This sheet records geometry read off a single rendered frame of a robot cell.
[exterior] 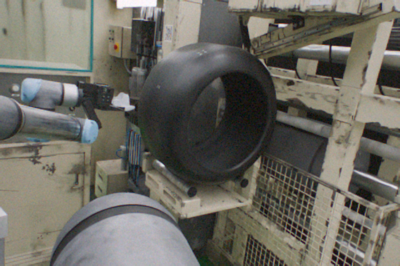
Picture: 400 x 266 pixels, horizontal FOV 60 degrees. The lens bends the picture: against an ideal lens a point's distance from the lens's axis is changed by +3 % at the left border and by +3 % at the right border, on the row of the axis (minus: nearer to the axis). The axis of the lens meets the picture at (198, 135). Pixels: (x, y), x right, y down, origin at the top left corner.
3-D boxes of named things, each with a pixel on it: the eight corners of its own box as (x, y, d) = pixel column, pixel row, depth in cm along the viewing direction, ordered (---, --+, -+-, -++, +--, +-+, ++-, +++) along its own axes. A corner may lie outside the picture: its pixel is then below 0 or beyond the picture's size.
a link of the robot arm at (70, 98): (62, 108, 110) (57, 102, 116) (77, 110, 112) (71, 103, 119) (65, 85, 108) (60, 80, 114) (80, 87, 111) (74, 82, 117)
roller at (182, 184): (150, 167, 166) (152, 158, 165) (159, 166, 169) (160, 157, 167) (187, 198, 138) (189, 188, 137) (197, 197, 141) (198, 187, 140)
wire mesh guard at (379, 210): (211, 242, 212) (226, 135, 193) (214, 241, 213) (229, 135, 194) (340, 369, 141) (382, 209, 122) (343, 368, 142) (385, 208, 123)
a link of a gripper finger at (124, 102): (140, 97, 123) (115, 93, 118) (137, 112, 125) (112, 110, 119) (136, 95, 126) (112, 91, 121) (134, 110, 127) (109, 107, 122)
